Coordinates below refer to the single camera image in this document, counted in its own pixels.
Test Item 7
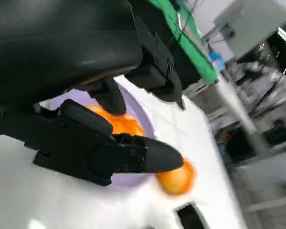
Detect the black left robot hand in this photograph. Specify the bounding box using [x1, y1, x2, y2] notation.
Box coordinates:
[0, 0, 185, 187]

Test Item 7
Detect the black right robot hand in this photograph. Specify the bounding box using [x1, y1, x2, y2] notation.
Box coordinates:
[173, 201, 209, 229]

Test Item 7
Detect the orange white toy bread roll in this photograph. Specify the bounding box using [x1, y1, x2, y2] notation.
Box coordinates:
[84, 102, 145, 138]
[156, 158, 197, 197]

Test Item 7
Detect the lilac plate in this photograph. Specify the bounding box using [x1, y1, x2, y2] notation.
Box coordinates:
[39, 80, 158, 190]

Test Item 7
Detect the green cloth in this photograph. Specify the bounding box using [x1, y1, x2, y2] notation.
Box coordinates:
[150, 0, 219, 85]

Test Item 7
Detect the blue and white bottle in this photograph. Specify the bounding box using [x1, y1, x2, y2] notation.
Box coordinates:
[208, 50, 227, 71]

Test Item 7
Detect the grey metal cabinet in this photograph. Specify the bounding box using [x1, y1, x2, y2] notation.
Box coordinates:
[213, 0, 286, 50]

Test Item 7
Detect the white slanted post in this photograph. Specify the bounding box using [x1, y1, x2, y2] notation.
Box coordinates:
[215, 80, 265, 156]

